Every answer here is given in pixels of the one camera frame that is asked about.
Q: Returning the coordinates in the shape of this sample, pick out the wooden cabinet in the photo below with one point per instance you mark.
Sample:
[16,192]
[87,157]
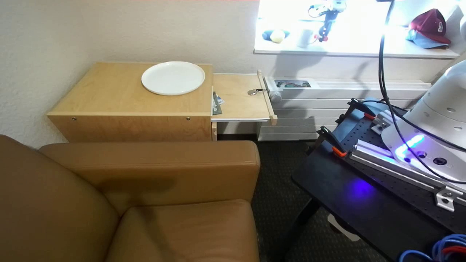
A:
[121,106]

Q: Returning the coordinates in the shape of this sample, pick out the grey wall heater unit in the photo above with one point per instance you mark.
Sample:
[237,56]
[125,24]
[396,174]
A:
[339,96]

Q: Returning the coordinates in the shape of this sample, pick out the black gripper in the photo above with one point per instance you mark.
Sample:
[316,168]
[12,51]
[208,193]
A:
[335,14]

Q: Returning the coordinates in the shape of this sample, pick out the white plate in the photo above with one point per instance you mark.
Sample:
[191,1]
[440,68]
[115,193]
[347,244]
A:
[173,77]

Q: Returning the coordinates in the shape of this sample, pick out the black table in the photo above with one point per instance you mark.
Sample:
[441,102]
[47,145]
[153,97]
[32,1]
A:
[379,212]

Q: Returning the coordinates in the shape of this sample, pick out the white window sill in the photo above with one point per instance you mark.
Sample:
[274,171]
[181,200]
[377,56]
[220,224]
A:
[350,51]

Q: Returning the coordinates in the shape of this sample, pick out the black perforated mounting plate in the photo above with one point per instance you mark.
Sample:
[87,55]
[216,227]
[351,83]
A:
[357,131]

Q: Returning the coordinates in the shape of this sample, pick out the blue cap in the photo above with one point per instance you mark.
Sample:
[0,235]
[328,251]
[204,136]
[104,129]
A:
[422,40]

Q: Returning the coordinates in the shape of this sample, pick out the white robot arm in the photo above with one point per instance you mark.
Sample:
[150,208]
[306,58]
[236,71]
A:
[437,106]

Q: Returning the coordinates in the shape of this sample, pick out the brown leather armchair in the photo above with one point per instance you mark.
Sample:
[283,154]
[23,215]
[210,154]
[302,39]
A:
[121,203]

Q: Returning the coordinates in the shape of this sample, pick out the metal drawer lock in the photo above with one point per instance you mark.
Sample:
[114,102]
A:
[252,90]

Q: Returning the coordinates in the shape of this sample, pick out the red cap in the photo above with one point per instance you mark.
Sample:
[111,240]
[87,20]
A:
[430,23]

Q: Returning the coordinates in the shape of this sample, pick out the orange black clamp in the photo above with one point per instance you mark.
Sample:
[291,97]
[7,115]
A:
[361,110]
[332,145]

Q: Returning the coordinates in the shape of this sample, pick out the aluminium rail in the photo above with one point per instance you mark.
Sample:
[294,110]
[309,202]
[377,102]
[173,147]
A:
[387,161]

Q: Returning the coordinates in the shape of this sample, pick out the metal drawer slide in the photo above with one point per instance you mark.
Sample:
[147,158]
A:
[217,102]

